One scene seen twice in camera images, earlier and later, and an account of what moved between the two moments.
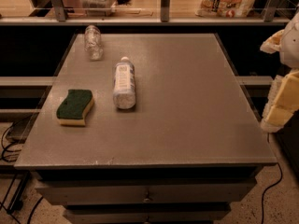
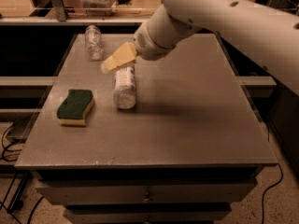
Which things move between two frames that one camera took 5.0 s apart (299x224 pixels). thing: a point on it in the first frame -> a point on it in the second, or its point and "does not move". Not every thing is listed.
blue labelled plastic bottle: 124,91 does not move
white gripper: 291,49 -> 149,47
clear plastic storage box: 99,1 does not move
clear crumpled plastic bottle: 92,42 does not move
